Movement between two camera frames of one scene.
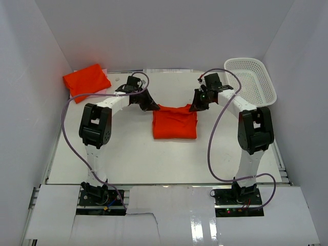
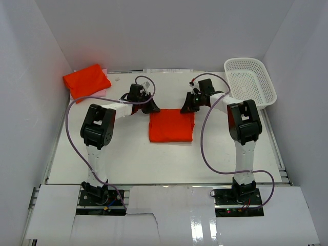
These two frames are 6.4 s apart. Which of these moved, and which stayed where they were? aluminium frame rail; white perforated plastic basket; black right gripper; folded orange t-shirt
Moved: black right gripper
Stayed: folded orange t-shirt; aluminium frame rail; white perforated plastic basket
